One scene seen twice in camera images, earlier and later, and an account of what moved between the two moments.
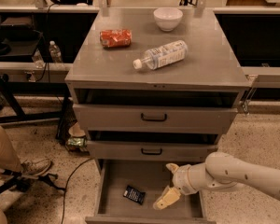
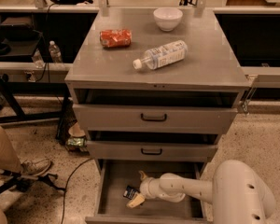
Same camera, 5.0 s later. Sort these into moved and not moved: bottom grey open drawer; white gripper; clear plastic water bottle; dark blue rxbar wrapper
Moved: white gripper
Not moved: clear plastic water bottle; bottom grey open drawer; dark blue rxbar wrapper
